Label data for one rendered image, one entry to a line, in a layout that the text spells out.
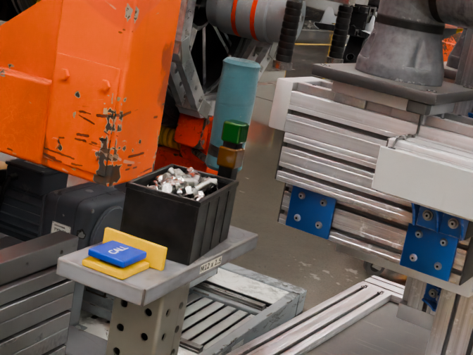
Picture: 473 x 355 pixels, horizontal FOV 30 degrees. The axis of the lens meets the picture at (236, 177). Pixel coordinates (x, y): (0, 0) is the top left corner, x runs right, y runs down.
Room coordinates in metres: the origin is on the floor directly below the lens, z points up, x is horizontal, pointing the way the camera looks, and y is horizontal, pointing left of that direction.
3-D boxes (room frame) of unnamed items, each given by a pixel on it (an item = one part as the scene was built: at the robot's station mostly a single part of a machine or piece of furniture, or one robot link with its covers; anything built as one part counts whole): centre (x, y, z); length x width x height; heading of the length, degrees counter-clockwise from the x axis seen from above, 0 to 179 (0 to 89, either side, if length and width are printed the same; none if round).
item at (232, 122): (1.69, 0.02, 0.64); 0.04 x 0.04 x 0.04; 66
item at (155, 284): (1.51, 0.10, 0.44); 0.43 x 0.17 x 0.03; 156
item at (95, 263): (1.35, 0.17, 0.45); 0.08 x 0.08 x 0.01; 66
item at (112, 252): (1.35, 0.17, 0.47); 0.07 x 0.07 x 0.02; 66
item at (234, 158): (1.69, 0.02, 0.59); 0.04 x 0.04 x 0.04; 66
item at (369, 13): (2.38, -0.25, 0.86); 0.12 x 0.08 x 0.09; 156
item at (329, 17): (2.32, -0.16, 0.85); 0.09 x 0.03 x 0.06; 120
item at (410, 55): (1.53, -0.24, 0.87); 0.15 x 0.15 x 0.10
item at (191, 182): (1.53, 0.09, 0.51); 0.20 x 0.14 x 0.13; 163
